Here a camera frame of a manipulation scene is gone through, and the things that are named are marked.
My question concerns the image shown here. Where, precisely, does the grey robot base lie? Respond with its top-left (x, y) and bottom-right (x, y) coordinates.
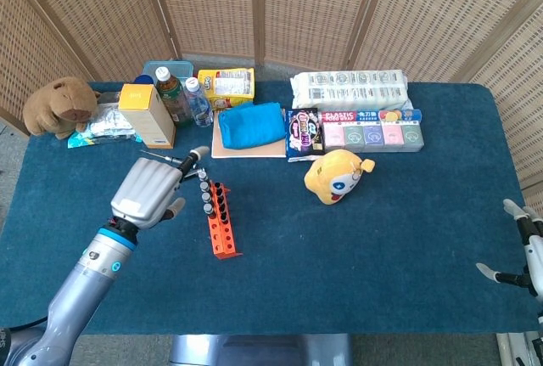
top-left (169, 333), bottom-right (354, 366)

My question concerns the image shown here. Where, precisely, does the large white tissue pack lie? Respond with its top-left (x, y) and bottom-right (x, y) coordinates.
top-left (289, 69), bottom-right (413, 112)

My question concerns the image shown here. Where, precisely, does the teal wipes packet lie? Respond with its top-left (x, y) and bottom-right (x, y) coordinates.
top-left (66, 126), bottom-right (143, 149)

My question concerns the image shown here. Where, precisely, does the woven folding screen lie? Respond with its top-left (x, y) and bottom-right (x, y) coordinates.
top-left (0, 0), bottom-right (543, 191)

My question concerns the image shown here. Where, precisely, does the purple snack packet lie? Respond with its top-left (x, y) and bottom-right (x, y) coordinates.
top-left (285, 107), bottom-right (327, 163)

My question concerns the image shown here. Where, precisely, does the white frame part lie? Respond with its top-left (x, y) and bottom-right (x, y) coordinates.
top-left (495, 331), bottom-right (529, 366)

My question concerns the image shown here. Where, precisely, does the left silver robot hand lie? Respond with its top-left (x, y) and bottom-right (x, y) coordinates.
top-left (109, 146), bottom-right (211, 231)

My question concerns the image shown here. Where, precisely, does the brown capybara plush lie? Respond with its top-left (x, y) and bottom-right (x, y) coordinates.
top-left (22, 76), bottom-right (102, 141)

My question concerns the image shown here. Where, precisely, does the blue carpet table mat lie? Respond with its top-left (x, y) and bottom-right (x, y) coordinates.
top-left (0, 81), bottom-right (536, 336)

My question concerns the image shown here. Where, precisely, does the pastel pocket tissue pack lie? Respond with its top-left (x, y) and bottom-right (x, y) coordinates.
top-left (322, 121), bottom-right (425, 154)

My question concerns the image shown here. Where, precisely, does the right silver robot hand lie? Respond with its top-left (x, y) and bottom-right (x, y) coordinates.
top-left (474, 198), bottom-right (543, 301)

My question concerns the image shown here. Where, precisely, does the yellow snack bag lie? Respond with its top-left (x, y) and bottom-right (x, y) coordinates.
top-left (197, 67), bottom-right (256, 111)

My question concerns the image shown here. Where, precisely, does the blue pouch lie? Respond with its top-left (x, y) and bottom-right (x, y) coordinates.
top-left (217, 101), bottom-right (286, 150)

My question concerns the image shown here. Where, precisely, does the tall yellow carton box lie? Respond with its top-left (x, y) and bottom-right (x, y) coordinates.
top-left (117, 83), bottom-right (176, 149)

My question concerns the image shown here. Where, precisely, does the silver foil packet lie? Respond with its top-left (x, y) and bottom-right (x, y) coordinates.
top-left (82, 102), bottom-right (137, 140)

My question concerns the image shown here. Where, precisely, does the yellow cartoon plush toy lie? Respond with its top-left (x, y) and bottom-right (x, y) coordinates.
top-left (303, 149), bottom-right (377, 206)

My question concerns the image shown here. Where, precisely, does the plastic food wrap box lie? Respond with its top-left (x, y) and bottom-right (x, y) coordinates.
top-left (318, 109), bottom-right (423, 125)

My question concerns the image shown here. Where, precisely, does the beige flat board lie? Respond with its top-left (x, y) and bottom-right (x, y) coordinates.
top-left (210, 110), bottom-right (288, 160)

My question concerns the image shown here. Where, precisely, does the green tea bottle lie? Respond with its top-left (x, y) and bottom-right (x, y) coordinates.
top-left (153, 66), bottom-right (194, 127)

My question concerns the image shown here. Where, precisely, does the orange screwdriver holder rack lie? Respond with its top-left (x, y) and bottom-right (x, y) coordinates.
top-left (204, 181), bottom-right (244, 261)

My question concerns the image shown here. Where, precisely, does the clear water bottle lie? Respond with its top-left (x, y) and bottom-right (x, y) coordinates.
top-left (183, 76), bottom-right (215, 128)

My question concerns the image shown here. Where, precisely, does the blue plastic food container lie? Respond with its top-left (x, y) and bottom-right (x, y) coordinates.
top-left (142, 59), bottom-right (195, 87)

